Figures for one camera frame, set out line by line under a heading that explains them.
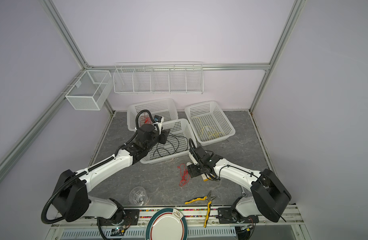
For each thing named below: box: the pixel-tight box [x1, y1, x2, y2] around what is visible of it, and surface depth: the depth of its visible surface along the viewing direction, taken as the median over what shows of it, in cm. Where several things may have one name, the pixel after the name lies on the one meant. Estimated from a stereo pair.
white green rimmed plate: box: [145, 207, 189, 240], surface depth 72 cm
